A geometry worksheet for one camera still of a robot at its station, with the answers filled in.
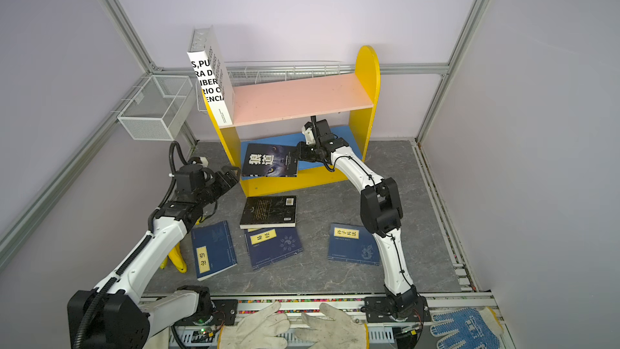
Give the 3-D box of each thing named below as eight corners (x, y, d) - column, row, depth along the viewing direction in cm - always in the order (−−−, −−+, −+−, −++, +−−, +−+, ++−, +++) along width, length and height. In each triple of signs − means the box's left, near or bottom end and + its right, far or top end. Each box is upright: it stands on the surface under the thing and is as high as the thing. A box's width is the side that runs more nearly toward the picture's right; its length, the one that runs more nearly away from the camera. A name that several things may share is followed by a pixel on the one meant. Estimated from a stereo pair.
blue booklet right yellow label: (328, 264, 85) (328, 262, 83) (327, 225, 94) (327, 223, 93) (379, 264, 85) (380, 262, 83) (373, 225, 94) (374, 223, 93)
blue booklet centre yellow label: (252, 269, 84) (251, 267, 82) (245, 232, 92) (244, 230, 90) (304, 250, 88) (303, 248, 86) (292, 216, 97) (292, 213, 95)
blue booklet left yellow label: (199, 280, 82) (197, 279, 80) (193, 233, 92) (190, 230, 91) (237, 264, 85) (236, 261, 83) (227, 219, 96) (225, 217, 94)
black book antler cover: (241, 228, 93) (239, 224, 90) (248, 200, 101) (246, 195, 98) (295, 228, 93) (294, 224, 90) (297, 200, 101) (296, 195, 98)
